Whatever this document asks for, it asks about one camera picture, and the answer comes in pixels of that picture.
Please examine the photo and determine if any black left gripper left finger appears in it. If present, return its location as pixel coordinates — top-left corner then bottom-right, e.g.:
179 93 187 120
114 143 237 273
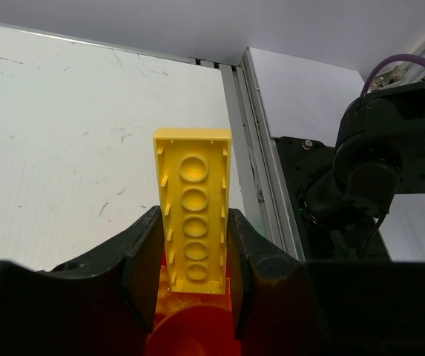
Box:
0 206 162 355

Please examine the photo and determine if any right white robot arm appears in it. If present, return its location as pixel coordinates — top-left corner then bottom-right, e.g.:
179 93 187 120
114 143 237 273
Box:
295 82 425 260

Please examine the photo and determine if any yellow 2x3 lego brick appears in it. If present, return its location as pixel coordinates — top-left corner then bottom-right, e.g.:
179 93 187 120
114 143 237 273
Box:
155 266 231 323

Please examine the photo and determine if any orange divided round container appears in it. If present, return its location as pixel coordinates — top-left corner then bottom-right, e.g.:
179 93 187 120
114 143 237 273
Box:
144 251 243 356

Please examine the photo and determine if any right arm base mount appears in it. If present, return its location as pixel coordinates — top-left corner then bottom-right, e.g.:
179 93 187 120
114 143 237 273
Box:
275 136 391 262

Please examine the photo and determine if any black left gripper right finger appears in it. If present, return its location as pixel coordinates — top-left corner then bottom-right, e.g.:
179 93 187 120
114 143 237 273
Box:
228 208 425 355

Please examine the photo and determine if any yellow long lego plate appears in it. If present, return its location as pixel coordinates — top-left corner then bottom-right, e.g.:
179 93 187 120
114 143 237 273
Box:
153 128 232 294

